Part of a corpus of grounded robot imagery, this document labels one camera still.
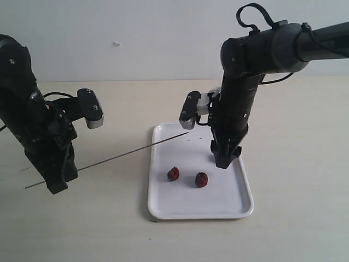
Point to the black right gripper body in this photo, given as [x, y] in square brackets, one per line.
[231, 111]

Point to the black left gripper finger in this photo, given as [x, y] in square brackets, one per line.
[61, 170]

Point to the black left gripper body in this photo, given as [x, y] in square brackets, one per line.
[41, 127]

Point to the dried red fruit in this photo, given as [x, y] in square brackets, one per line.
[201, 180]
[173, 174]

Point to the thin metal skewer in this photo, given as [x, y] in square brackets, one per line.
[118, 156]

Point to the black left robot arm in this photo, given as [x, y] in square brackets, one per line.
[16, 63]

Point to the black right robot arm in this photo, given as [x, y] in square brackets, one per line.
[288, 48]

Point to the white rectangular plastic tray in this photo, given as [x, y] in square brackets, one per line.
[227, 194]

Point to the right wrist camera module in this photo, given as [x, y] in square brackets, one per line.
[198, 108]

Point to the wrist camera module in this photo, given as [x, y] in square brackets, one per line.
[84, 105]
[198, 108]

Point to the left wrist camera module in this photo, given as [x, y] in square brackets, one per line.
[84, 105]

